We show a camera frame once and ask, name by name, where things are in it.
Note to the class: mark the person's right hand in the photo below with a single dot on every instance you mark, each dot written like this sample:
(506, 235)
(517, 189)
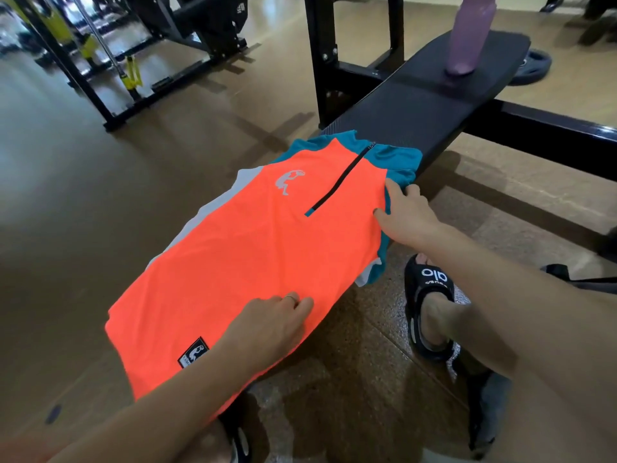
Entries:
(409, 221)

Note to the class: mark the person's left hand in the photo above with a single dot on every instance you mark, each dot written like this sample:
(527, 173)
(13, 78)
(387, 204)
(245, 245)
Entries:
(265, 332)

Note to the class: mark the orange teal white jersey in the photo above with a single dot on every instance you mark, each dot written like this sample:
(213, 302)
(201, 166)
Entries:
(250, 255)

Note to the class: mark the pink water bottle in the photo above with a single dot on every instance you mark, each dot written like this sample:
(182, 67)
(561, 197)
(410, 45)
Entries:
(465, 38)

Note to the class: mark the dark grey backpack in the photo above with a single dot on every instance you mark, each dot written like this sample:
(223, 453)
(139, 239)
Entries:
(487, 405)

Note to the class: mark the person's right forearm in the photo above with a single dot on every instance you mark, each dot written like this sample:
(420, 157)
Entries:
(530, 308)

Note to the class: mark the person's left forearm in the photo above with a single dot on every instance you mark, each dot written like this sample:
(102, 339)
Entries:
(159, 409)

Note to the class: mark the person's left leg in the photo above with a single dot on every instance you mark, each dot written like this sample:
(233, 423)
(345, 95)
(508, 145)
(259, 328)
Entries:
(212, 443)

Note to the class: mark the black right slipper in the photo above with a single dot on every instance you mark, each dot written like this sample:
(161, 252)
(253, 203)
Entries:
(424, 279)

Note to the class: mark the black slipper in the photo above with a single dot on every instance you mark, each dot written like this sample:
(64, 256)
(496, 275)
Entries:
(238, 433)
(424, 279)

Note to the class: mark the black left slipper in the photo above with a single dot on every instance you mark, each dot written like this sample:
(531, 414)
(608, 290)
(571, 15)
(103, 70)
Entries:
(238, 433)

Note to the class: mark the black ribbed bench pad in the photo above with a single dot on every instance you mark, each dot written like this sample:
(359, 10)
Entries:
(424, 110)

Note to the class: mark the small black weight plate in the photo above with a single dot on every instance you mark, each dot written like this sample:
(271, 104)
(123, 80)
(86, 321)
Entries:
(532, 67)

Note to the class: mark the black power rack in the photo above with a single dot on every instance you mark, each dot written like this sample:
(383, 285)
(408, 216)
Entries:
(212, 24)

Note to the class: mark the rack of black weight plates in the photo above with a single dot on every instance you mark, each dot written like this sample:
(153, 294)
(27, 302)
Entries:
(597, 14)

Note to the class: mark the yellow safety catch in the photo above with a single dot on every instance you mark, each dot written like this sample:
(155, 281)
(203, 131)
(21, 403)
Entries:
(131, 77)

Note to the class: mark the yellow black gym machine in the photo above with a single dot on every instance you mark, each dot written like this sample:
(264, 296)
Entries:
(58, 24)

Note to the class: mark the black steel bench frame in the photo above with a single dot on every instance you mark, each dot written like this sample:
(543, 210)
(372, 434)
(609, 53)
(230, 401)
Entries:
(320, 57)

